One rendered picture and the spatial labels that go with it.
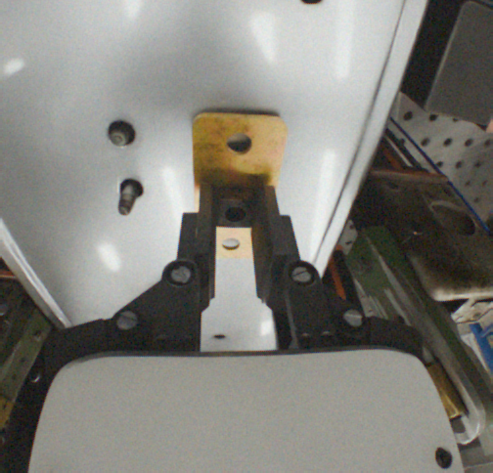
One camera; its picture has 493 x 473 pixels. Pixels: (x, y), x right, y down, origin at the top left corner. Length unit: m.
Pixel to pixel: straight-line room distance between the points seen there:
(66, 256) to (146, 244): 0.06
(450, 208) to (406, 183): 0.04
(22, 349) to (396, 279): 0.31
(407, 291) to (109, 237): 0.17
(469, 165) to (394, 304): 0.52
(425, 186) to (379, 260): 0.10
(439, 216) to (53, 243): 0.27
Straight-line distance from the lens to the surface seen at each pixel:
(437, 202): 0.26
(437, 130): 0.58
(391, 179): 0.26
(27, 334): 0.32
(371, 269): 0.20
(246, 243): 0.16
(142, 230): 0.17
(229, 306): 0.23
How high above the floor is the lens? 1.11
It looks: 45 degrees down
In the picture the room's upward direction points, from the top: 175 degrees clockwise
